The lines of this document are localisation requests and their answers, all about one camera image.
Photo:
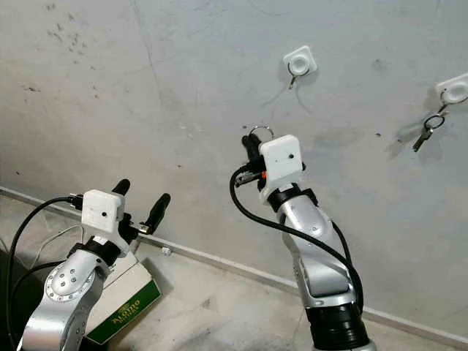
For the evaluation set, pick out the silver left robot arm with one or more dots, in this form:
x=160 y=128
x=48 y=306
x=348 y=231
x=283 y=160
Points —
x=58 y=300

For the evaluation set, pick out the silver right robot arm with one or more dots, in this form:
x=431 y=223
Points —
x=318 y=281

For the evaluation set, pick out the dark hanging keys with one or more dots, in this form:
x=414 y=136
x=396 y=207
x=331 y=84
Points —
x=425 y=131

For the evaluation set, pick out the small white floor clip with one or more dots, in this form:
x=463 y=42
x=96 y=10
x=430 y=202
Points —
x=165 y=251

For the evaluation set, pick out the white green cardboard box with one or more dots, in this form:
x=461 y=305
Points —
x=128 y=311

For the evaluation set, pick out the black furniture block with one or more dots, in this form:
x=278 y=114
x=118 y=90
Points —
x=14 y=314

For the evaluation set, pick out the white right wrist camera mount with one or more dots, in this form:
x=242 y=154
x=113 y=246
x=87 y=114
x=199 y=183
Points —
x=281 y=162

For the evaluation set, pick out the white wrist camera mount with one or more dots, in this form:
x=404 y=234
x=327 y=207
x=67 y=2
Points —
x=281 y=162
x=102 y=212

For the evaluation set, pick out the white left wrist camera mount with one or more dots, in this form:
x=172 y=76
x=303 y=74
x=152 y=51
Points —
x=102 y=212

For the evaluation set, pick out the grey wall baseboard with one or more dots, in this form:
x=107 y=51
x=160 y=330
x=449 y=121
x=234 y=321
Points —
x=227 y=265

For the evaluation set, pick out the white square wall hook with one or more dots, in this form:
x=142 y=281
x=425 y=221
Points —
x=300 y=60
x=455 y=91

